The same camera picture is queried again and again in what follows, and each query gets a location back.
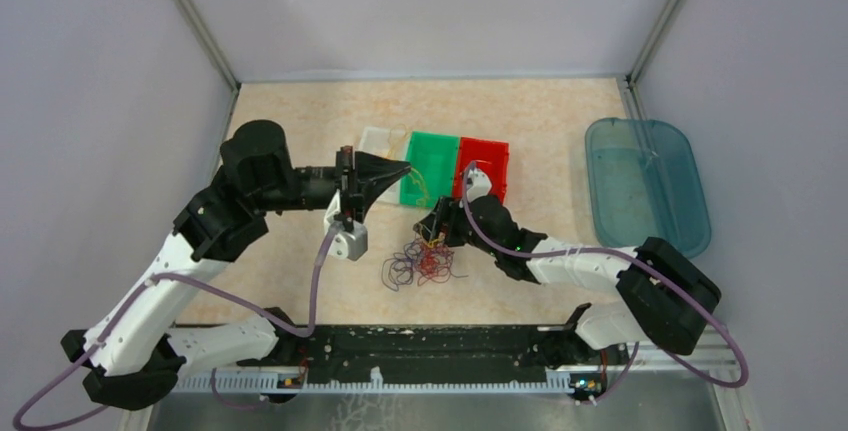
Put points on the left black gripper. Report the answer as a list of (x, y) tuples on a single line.
[(360, 180)]

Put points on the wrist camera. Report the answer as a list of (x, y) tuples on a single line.
[(350, 237), (476, 184)]

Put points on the white plastic bin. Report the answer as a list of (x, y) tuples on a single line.
[(377, 161)]

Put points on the aluminium frame post left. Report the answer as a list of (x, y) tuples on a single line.
[(207, 42)]

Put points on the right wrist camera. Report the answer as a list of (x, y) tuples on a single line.
[(476, 184)]

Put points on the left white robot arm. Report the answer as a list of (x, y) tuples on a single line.
[(136, 354)]

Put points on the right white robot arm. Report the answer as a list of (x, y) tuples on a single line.
[(663, 296)]

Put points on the aluminium frame post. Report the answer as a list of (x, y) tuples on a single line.
[(207, 42), (660, 28)]

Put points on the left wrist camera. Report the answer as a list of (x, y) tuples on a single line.
[(350, 237)]

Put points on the green plastic bin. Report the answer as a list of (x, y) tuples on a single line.
[(433, 159)]

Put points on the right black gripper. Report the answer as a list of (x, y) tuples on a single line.
[(443, 218)]

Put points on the red plastic bin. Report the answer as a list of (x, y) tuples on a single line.
[(491, 157)]

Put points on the aluminium frame post right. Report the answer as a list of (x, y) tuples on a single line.
[(660, 28)]

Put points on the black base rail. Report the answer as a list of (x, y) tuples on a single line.
[(436, 355)]

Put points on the white cable duct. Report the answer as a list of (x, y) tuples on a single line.
[(268, 383)]

